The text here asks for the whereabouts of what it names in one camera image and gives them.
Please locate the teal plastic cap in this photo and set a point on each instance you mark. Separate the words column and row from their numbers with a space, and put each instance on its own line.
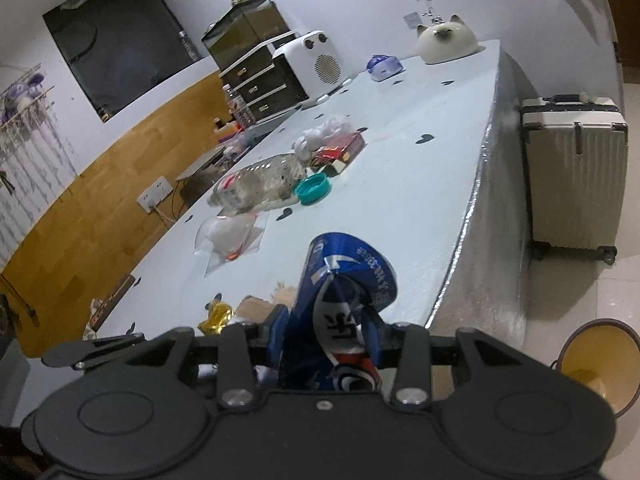
column 312, row 189

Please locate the white cat-shaped ornament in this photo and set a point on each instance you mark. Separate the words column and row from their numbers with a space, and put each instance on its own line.
column 445, row 40

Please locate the brown cardboard piece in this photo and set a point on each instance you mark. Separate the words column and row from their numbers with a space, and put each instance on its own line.
column 255, row 307

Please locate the white drawer cabinet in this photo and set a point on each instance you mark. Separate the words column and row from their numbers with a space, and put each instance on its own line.
column 255, row 82

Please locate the gold foil wrapper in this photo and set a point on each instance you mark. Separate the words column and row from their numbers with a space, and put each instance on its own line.
column 216, row 317

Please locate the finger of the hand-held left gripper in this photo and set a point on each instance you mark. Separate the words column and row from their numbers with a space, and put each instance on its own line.
column 90, row 349

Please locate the clear plastic bag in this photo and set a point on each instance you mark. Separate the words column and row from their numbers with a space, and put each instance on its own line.
column 230, row 240

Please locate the yellow trash bin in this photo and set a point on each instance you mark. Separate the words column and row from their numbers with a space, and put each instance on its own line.
column 600, row 360

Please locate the blue tissue pack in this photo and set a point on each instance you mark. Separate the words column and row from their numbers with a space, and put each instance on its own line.
column 384, row 67

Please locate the white wall power socket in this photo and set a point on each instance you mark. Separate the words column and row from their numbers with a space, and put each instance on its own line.
column 155, row 194

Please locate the white plastic bag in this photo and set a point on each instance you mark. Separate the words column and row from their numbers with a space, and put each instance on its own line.
column 337, row 125

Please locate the glass fish tank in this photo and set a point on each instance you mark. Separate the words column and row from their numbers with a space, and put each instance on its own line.
column 245, row 25

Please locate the clear plastic bottle red label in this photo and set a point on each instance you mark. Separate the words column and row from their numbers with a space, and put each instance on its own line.
column 255, row 185

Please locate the white tissue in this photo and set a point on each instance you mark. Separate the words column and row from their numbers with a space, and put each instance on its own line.
column 305, row 144

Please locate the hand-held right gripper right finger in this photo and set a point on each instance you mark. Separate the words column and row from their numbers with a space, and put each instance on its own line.
column 372, row 337

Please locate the white space heater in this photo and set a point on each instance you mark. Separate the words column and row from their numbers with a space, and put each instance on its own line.
column 312, row 67

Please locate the crushed blue drink can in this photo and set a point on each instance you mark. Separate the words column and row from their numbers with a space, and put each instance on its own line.
column 340, row 280

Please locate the small white wall switch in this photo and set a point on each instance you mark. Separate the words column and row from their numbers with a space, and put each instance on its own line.
column 411, row 20

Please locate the macrame wall hanging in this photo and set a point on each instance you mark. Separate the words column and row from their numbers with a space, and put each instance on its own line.
column 25, row 125

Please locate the small water bottle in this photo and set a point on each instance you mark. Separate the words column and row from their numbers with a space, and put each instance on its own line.
column 235, row 105

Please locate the red cardboard box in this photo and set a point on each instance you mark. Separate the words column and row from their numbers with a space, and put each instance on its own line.
column 342, row 149

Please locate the dark wall panel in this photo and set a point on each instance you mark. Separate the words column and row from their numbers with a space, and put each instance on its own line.
column 120, row 40

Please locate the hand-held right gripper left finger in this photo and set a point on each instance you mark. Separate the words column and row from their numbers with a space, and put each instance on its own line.
column 277, row 340

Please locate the white ribbed suitcase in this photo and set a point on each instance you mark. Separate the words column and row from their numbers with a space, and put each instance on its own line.
column 575, row 180

